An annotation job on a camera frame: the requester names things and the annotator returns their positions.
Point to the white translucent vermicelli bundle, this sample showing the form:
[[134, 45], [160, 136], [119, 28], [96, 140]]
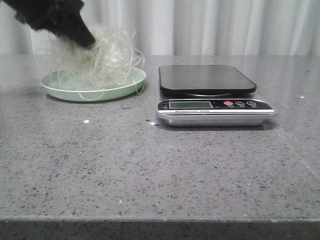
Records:
[[105, 64]]

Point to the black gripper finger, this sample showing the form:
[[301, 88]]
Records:
[[81, 32]]

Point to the black silver kitchen scale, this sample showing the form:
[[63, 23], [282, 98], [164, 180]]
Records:
[[209, 96]]

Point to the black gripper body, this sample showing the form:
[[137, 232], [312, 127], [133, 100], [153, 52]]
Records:
[[57, 16]]

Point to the light green round plate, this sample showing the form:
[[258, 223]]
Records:
[[52, 82]]

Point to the white pleated curtain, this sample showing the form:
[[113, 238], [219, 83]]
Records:
[[213, 27]]

